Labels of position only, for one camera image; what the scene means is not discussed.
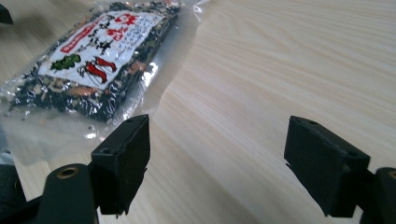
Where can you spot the dark object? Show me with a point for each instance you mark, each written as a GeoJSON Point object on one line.
{"type": "Point", "coordinates": [4, 15]}

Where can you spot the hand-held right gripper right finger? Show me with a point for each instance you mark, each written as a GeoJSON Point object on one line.
{"type": "Point", "coordinates": [323, 168]}

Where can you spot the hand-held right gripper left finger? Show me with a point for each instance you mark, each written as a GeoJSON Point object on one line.
{"type": "Point", "coordinates": [121, 161]}

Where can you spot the clear packet of dried seaweed mix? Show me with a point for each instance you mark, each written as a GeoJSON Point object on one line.
{"type": "Point", "coordinates": [93, 59]}

